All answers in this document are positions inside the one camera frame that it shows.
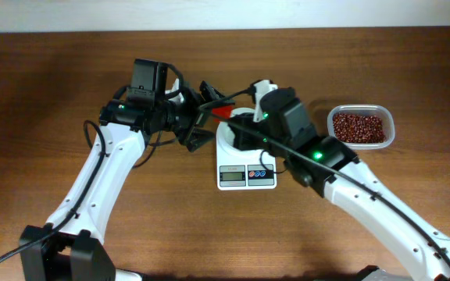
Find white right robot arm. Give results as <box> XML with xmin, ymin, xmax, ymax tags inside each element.
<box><xmin>227</xmin><ymin>87</ymin><xmax>450</xmax><ymax>280</ymax></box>

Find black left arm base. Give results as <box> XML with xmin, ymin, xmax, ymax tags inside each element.
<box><xmin>20</xmin><ymin>230</ymin><xmax>116</xmax><ymax>281</ymax></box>

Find clear plastic bean container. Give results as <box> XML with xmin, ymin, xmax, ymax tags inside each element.
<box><xmin>327</xmin><ymin>105</ymin><xmax>395</xmax><ymax>150</ymax></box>

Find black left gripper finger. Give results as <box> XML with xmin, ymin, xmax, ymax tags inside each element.
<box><xmin>199</xmin><ymin>80</ymin><xmax>224</xmax><ymax>102</ymax></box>
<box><xmin>186</xmin><ymin>129</ymin><xmax>215</xmax><ymax>152</ymax></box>

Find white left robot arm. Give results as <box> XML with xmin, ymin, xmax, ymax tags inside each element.
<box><xmin>46</xmin><ymin>59</ymin><xmax>222</xmax><ymax>241</ymax></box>

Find red plastic measuring scoop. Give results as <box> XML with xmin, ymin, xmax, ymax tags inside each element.
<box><xmin>212</xmin><ymin>105</ymin><xmax>234</xmax><ymax>123</ymax></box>

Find white kitchen scale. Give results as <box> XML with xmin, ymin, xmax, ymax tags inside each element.
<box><xmin>216</xmin><ymin>122</ymin><xmax>277</xmax><ymax>190</ymax></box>

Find white bowl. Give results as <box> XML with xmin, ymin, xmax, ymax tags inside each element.
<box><xmin>220</xmin><ymin>108</ymin><xmax>263</xmax><ymax>151</ymax></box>

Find red beans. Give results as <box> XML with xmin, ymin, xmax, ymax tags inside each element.
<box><xmin>332</xmin><ymin>113</ymin><xmax>386</xmax><ymax>144</ymax></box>

